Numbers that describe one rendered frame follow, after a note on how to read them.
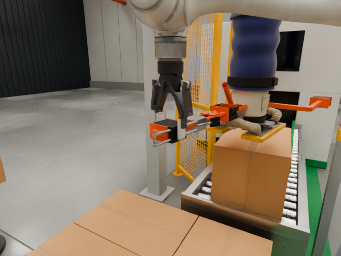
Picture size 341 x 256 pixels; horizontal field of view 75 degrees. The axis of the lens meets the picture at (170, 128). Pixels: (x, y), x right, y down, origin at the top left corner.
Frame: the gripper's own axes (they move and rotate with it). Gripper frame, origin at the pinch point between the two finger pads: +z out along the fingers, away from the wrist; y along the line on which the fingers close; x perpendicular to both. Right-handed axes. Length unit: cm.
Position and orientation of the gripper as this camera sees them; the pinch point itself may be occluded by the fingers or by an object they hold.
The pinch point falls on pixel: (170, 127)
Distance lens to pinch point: 69.6
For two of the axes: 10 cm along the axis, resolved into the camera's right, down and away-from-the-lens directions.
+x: -6.8, 2.1, -7.0
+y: -7.3, -1.9, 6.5
